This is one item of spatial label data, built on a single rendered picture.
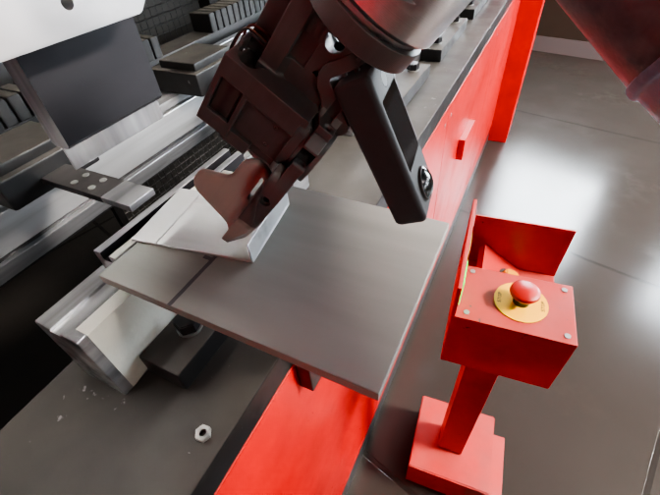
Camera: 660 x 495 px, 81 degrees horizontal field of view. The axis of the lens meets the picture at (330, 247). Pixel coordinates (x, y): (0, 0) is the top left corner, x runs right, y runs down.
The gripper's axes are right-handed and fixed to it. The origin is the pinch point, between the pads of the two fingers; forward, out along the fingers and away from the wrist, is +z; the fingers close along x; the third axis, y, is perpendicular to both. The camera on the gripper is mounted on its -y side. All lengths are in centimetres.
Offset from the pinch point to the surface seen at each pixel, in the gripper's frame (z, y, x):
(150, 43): 27, 33, -43
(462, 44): 2, -20, -98
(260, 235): -0.7, -1.5, 2.1
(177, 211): 7.2, 6.1, -0.5
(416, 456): 56, -73, -14
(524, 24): 2, -56, -210
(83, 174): 16.6, 17.9, -3.9
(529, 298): -3.0, -36.2, -14.6
